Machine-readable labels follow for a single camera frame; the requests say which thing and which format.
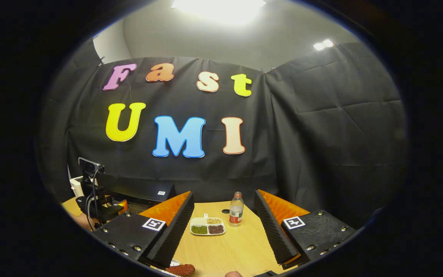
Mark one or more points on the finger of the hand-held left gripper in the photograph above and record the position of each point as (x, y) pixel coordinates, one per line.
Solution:
(118, 206)

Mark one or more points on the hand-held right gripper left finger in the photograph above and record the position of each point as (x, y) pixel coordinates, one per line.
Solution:
(175, 234)

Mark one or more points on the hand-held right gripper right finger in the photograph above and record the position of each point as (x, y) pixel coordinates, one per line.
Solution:
(273, 231)

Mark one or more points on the white toaster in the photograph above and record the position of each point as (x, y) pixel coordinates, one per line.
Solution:
(76, 186)

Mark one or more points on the white divided bean plate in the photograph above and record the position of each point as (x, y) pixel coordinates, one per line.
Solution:
(207, 226)

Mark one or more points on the clear bottle with red label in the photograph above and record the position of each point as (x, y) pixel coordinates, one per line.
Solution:
(236, 211)

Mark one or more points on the black backdrop cloth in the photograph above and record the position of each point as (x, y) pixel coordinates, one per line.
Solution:
(321, 127)

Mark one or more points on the small ceiling light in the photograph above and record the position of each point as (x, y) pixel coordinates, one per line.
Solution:
(323, 44)

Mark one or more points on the large ceiling light panel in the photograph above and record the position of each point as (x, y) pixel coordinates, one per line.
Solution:
(219, 9)

